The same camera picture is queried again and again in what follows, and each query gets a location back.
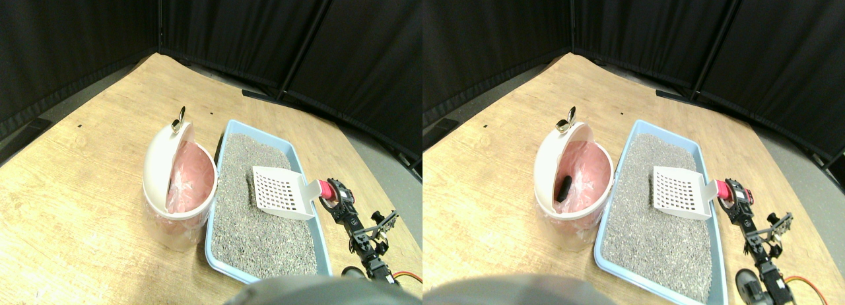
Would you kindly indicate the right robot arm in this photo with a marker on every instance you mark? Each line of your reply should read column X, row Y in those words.
column 769, row 272
column 376, row 265

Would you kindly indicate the blue litter tray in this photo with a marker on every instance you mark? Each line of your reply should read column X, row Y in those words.
column 653, row 252
column 257, row 245

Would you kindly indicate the black curtain stand foot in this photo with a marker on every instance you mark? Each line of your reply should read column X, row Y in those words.
column 34, row 125
column 443, row 124
column 676, row 95
column 263, row 95

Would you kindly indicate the black curtain stand pole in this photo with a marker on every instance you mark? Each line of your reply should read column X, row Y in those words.
column 159, row 18
column 572, row 18
column 308, row 41
column 717, row 41

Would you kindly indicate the white bin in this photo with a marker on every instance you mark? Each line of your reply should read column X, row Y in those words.
column 158, row 166
column 548, row 166

